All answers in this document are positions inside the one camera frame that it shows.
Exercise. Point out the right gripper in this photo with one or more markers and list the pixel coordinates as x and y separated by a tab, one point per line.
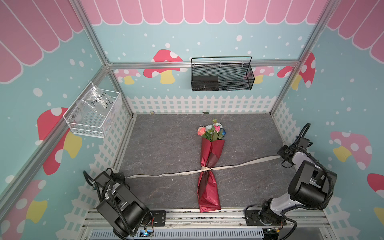
288	153

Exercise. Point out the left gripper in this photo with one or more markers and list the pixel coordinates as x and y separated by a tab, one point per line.
120	175

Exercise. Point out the small pink fake rose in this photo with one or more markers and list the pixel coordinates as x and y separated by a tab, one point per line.
217	128

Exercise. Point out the light blue fake flower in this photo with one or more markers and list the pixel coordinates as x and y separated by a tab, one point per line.
211	134

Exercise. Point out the cream ribbon strip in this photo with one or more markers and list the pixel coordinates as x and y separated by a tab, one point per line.
205	169

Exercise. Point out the pink orange fake rose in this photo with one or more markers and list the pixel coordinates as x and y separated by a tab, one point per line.
201	131

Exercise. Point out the dark red wrapping paper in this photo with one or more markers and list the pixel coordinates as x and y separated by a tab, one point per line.
207	191

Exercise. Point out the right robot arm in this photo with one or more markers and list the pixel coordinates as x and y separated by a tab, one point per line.
311	188

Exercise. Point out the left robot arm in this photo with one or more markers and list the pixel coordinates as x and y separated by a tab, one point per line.
118	205

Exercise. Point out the clear plastic bag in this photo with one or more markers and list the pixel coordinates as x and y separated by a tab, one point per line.
96	101

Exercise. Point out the black box in basket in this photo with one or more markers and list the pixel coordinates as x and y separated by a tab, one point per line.
205	83

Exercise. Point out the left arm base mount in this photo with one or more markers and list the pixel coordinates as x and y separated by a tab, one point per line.
155	219

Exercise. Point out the white wire basket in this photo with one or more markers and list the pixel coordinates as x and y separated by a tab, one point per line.
88	124

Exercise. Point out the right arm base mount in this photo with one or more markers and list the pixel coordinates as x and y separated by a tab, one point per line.
255	216

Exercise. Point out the black wire mesh basket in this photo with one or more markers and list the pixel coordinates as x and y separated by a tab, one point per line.
234	73

